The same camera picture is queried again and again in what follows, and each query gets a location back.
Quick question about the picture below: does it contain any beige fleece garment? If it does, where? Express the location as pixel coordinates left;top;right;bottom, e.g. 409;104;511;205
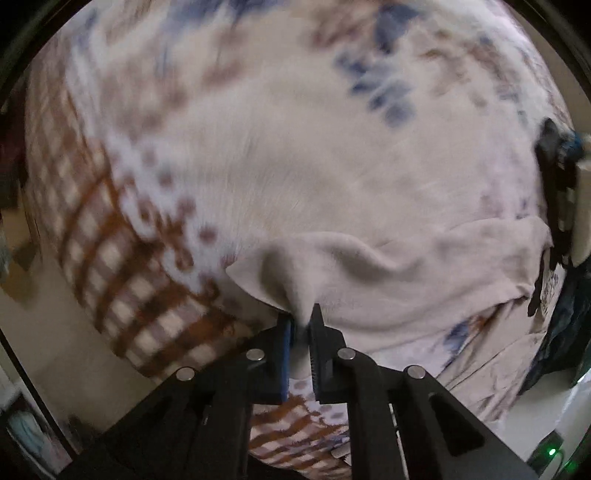
225;213;551;423

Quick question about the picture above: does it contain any black power adapter box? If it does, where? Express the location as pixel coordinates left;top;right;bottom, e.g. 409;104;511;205
527;430;580;479

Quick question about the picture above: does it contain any dark teal garment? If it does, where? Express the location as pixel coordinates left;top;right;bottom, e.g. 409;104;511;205
519;268;590;394

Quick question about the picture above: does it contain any floral fleece blanket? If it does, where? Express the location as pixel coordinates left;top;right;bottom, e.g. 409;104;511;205
22;0;574;480

